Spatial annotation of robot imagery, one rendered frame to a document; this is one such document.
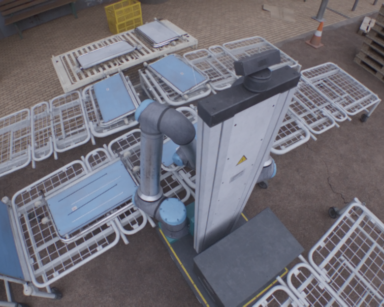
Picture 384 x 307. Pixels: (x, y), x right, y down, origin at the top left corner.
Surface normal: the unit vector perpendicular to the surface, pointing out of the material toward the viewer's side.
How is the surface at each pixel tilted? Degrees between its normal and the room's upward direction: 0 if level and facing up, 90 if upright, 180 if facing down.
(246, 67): 61
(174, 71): 5
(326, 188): 0
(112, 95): 7
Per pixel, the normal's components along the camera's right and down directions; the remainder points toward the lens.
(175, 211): 0.07, -0.54
